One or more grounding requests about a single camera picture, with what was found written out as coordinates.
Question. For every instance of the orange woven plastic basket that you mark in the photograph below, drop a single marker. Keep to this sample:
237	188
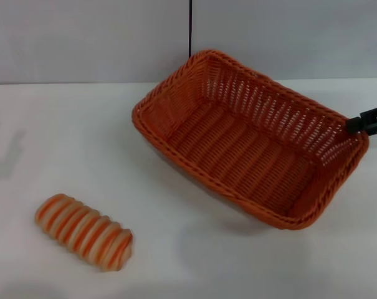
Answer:
238	146

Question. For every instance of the orange striped bread loaf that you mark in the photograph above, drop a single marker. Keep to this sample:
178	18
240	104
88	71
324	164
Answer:
85	232

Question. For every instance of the black vertical wall strip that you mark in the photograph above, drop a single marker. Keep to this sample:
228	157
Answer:
190	28

